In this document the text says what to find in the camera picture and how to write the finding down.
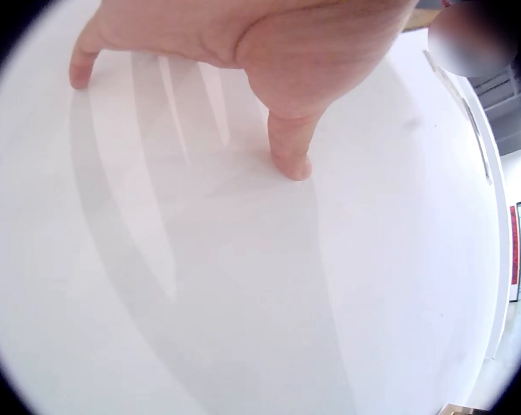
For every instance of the person's left hand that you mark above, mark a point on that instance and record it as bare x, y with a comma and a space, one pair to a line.
251, 30

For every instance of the person's left little finger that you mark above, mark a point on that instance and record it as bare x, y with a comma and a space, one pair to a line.
82, 65

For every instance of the person's left thumb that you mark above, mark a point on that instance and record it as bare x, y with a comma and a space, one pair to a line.
291, 142

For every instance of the wooden board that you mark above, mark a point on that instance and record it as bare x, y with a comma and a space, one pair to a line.
420, 17

